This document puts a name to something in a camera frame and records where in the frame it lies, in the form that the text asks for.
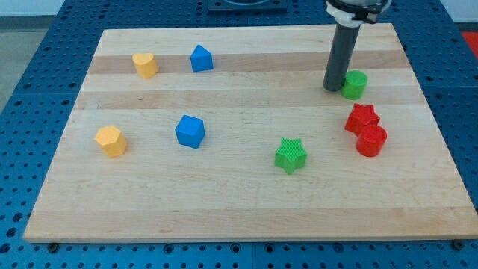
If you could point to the green cylinder block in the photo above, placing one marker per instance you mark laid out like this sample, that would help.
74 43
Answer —
354 84

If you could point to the blue cube block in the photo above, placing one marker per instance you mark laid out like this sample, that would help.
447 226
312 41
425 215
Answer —
190 131

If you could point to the green star block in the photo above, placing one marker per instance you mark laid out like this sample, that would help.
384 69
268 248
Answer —
290 155

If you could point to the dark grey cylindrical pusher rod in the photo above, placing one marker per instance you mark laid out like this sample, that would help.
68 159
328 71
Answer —
343 44

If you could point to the yellow heart block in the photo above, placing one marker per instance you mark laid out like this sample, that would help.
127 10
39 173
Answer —
145 64

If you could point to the red cylinder block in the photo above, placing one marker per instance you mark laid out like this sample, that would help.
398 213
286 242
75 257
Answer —
371 140

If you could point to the red star block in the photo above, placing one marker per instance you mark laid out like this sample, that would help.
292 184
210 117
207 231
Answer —
360 117

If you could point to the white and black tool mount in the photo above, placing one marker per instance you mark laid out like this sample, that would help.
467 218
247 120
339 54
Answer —
353 13

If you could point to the yellow hexagon block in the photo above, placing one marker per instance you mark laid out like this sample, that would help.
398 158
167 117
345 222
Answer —
111 141

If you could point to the light wooden board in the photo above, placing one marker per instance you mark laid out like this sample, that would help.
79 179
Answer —
266 84

